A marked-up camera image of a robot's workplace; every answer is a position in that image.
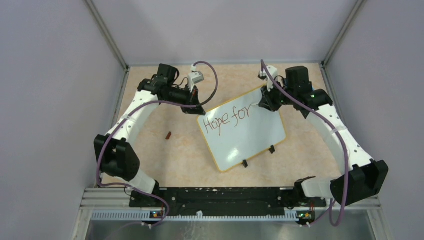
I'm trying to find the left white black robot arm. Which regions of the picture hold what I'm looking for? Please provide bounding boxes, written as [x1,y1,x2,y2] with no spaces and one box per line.
[94,63,206,207]

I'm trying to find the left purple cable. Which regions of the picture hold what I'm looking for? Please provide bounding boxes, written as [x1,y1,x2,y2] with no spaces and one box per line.
[95,60,219,229]

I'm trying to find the yellow framed whiteboard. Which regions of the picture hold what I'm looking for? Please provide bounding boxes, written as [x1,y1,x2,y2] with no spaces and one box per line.
[197,87,287,173]

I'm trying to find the red marker cap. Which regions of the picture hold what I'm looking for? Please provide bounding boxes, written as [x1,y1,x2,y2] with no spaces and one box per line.
[165,131,172,140]

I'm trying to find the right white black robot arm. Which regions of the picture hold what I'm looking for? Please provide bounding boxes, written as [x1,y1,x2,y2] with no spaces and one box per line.
[258,64,389,206]

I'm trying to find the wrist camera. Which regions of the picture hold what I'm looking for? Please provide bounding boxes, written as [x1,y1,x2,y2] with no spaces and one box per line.
[258,65,279,92]
[187,64,205,88]

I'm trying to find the purple cable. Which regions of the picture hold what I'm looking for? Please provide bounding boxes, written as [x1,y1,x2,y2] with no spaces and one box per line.
[260,59,350,228]
[95,60,219,229]

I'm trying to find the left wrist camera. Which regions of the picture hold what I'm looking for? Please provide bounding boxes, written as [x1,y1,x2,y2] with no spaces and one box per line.
[187,64,205,88]

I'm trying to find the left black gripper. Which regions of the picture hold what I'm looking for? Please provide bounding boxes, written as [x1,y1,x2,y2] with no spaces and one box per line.
[164,84,206,116]

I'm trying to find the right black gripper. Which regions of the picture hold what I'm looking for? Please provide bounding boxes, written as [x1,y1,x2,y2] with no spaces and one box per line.
[259,79,296,113]

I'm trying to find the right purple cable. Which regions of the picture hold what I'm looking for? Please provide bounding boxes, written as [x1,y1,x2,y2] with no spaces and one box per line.
[260,59,350,228]

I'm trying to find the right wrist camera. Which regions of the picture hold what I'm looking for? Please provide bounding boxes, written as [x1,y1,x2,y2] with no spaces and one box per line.
[258,65,279,92]

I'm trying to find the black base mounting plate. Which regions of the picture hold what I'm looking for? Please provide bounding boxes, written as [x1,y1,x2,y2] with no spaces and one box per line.
[129,187,327,218]

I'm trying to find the white cable duct rail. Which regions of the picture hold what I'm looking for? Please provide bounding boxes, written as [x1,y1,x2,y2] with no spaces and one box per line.
[91,210,299,222]

